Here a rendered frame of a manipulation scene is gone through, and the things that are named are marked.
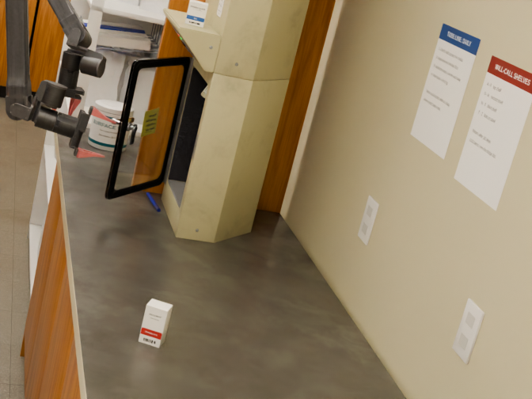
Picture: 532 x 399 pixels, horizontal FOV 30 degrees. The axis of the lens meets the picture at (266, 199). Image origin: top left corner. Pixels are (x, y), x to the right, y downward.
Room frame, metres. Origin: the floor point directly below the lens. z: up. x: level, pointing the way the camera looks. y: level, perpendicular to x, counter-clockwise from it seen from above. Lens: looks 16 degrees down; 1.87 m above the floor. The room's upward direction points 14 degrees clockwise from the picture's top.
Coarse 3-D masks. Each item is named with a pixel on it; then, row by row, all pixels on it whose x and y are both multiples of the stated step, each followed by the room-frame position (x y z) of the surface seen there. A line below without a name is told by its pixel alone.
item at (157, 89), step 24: (144, 72) 2.65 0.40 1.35; (168, 72) 2.77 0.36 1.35; (144, 96) 2.68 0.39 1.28; (168, 96) 2.80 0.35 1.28; (120, 120) 2.60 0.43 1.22; (144, 120) 2.70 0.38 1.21; (168, 120) 2.83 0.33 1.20; (144, 144) 2.73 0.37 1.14; (120, 168) 2.63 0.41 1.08; (144, 168) 2.76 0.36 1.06
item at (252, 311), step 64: (64, 192) 2.72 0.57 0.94; (128, 256) 2.36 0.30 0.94; (192, 256) 2.47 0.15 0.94; (256, 256) 2.60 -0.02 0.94; (128, 320) 1.99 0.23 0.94; (192, 320) 2.08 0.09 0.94; (256, 320) 2.17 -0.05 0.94; (320, 320) 2.27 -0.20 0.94; (128, 384) 1.71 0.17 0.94; (192, 384) 1.78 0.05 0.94; (256, 384) 1.85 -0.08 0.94; (320, 384) 1.92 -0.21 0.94; (384, 384) 2.00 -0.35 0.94
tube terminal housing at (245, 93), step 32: (256, 0) 2.61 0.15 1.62; (288, 0) 2.69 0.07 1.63; (224, 32) 2.59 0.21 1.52; (256, 32) 2.61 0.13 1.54; (288, 32) 2.73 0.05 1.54; (224, 64) 2.59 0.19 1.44; (256, 64) 2.62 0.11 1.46; (288, 64) 2.77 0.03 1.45; (224, 96) 2.60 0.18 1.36; (256, 96) 2.65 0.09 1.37; (224, 128) 2.61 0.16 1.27; (256, 128) 2.69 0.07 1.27; (224, 160) 2.61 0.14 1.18; (256, 160) 2.73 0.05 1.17; (192, 192) 2.59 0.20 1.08; (224, 192) 2.62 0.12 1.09; (256, 192) 2.77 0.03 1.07; (192, 224) 2.60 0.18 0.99; (224, 224) 2.65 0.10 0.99
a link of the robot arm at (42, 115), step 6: (36, 108) 2.56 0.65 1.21; (42, 108) 2.55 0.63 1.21; (48, 108) 2.56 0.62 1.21; (36, 114) 2.54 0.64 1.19; (42, 114) 2.54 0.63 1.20; (48, 114) 2.54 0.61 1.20; (54, 114) 2.55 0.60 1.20; (36, 120) 2.53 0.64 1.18; (42, 120) 2.53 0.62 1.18; (48, 120) 2.54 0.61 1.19; (54, 120) 2.54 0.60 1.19; (36, 126) 2.54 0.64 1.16; (42, 126) 2.54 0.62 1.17; (48, 126) 2.54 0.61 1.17
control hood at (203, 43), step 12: (168, 12) 2.78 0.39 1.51; (180, 12) 2.85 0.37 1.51; (180, 24) 2.61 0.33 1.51; (204, 24) 2.73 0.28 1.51; (192, 36) 2.56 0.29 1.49; (204, 36) 2.57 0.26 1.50; (216, 36) 2.58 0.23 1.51; (192, 48) 2.57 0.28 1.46; (204, 48) 2.58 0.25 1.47; (216, 48) 2.59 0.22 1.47; (204, 60) 2.58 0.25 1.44
